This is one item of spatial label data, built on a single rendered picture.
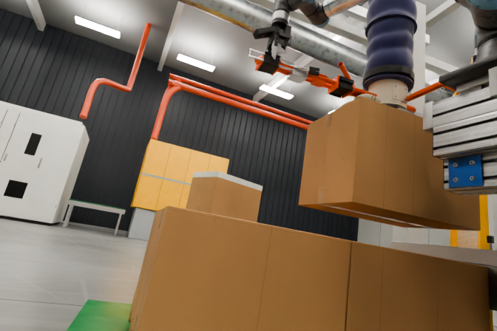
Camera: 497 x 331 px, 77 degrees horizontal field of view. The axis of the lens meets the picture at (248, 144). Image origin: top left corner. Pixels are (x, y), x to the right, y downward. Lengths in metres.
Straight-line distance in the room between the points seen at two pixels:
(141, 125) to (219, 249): 11.06
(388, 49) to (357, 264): 0.97
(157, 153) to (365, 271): 7.57
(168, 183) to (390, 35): 7.27
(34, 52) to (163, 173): 6.57
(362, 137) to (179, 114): 11.16
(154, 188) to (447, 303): 7.47
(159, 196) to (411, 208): 7.39
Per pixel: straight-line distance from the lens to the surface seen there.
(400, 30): 1.71
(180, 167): 8.44
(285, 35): 1.41
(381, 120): 1.29
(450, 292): 1.40
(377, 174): 1.22
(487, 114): 1.01
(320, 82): 1.42
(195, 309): 0.95
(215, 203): 2.85
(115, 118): 11.92
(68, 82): 12.38
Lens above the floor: 0.50
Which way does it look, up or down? 16 degrees up
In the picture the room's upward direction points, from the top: 10 degrees clockwise
